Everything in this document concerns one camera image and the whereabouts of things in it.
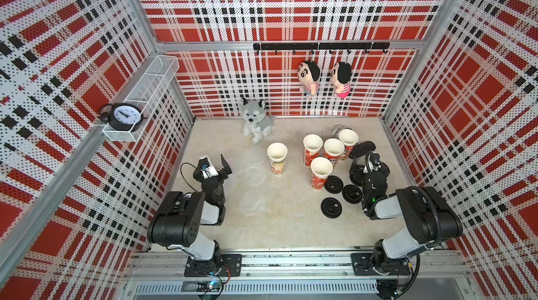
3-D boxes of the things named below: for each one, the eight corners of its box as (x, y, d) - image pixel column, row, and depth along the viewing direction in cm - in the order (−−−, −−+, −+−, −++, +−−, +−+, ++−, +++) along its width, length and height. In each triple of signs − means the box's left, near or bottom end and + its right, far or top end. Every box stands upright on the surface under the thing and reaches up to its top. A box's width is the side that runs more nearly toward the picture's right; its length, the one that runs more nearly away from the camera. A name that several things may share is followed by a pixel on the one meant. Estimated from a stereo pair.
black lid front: (321, 218, 87) (322, 216, 85) (319, 199, 92) (320, 197, 91) (342, 218, 87) (343, 216, 85) (339, 199, 92) (340, 197, 91)
